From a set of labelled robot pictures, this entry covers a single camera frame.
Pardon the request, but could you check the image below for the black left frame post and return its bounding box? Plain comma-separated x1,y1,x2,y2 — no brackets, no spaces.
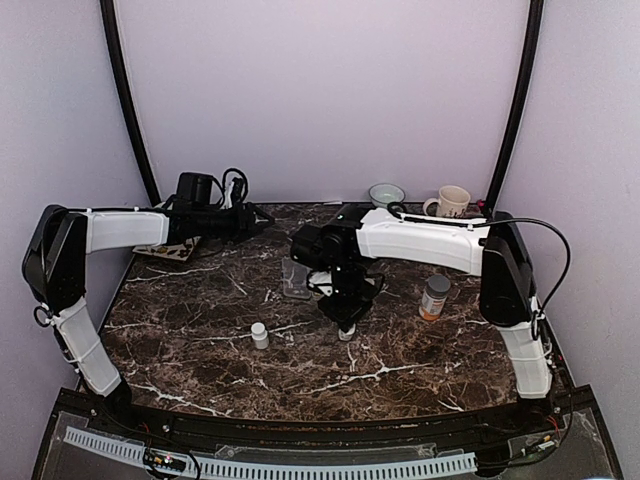
99,0,161,205

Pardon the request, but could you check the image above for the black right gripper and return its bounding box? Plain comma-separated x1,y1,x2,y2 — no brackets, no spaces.
317,259,378,331

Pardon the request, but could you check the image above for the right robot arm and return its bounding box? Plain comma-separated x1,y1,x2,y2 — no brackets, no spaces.
290,202,552,434

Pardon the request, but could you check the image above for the white slotted cable duct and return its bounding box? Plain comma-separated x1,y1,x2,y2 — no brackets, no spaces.
62,426,478,479

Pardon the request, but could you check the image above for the orange pill bottle grey cap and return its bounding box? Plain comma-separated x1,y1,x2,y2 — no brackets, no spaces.
419,274,451,321

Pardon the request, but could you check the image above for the black frame post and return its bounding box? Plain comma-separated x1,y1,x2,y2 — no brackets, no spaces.
483,0,544,217
99,0,161,205

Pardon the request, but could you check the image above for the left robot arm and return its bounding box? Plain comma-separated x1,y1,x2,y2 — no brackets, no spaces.
21,168,275,436

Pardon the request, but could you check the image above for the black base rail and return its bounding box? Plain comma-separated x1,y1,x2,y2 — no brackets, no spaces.
53,386,594,450

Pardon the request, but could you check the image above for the black right frame post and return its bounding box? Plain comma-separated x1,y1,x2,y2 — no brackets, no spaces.
483,0,544,217

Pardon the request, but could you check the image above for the square floral ceramic plate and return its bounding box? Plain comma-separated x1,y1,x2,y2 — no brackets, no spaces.
133,237,201,262

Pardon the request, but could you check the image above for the clear plastic pill organizer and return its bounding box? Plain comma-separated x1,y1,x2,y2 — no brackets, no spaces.
281,257,312,300

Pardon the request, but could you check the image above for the white pill bottle front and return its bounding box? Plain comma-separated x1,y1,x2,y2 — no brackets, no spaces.
251,322,269,350

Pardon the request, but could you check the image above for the small teal patterned bowl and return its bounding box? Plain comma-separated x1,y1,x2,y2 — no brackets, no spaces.
368,183,405,208

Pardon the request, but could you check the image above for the cream ceramic mug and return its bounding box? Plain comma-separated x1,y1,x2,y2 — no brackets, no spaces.
422,185,471,218

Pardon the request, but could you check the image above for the white pill bottle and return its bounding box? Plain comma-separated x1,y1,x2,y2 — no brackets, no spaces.
338,324,357,342
251,322,269,350

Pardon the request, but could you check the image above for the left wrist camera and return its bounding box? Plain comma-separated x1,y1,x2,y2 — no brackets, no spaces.
220,167,249,209

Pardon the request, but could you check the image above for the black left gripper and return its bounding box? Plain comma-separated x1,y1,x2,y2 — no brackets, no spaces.
193,201,275,245

